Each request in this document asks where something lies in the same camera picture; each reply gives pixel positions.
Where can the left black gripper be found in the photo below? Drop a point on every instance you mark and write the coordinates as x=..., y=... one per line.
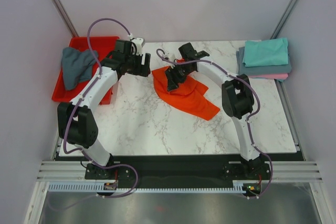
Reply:
x=142, y=71

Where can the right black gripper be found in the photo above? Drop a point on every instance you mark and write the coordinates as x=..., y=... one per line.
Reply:
x=172, y=79

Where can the orange t shirt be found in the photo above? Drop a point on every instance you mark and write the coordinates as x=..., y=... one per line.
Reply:
x=188, y=97

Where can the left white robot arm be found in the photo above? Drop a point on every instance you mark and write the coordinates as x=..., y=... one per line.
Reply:
x=76, y=123

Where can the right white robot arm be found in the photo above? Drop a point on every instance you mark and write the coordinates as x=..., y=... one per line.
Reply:
x=239, y=101

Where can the grey-blue folded t shirt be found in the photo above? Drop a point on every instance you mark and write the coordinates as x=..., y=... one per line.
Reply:
x=255, y=71

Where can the grey crumpled t shirt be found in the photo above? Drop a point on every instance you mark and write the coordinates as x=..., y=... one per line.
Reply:
x=76, y=66

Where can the pink folded t shirt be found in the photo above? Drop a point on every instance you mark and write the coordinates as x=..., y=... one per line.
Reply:
x=280, y=77

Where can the teal folded t shirt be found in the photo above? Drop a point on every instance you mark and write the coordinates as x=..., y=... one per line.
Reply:
x=273, y=52

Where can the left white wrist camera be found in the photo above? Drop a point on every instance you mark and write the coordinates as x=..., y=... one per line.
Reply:
x=137, y=43

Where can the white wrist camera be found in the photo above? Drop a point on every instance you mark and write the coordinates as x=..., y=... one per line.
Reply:
x=170, y=58
x=137, y=43

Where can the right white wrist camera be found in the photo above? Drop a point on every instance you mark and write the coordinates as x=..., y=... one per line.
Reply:
x=170, y=58

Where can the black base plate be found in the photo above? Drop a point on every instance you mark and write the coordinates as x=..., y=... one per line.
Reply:
x=177, y=171

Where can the white slotted cable duct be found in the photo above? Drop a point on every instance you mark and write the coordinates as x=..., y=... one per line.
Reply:
x=101, y=187

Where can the aluminium frame rail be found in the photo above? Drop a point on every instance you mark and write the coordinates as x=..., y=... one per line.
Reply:
x=284, y=172

